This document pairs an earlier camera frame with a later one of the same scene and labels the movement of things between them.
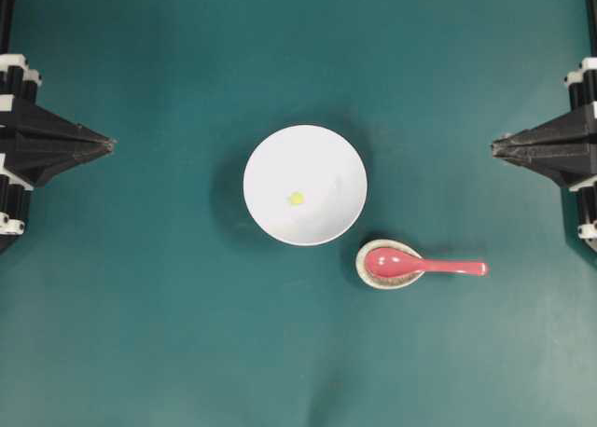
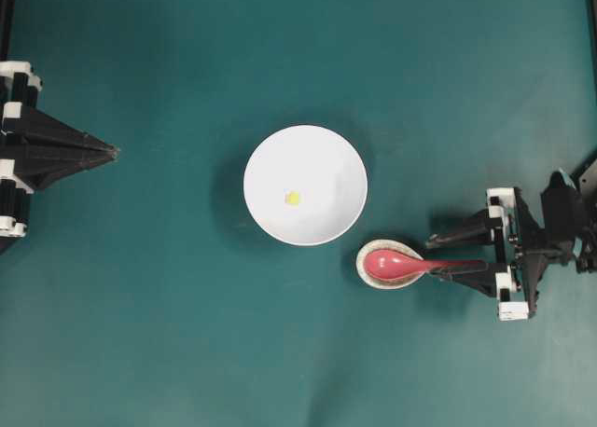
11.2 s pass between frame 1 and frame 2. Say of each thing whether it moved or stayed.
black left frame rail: stayed
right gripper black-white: moved
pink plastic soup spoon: stayed
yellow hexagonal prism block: moved
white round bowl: stayed
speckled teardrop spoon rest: stayed
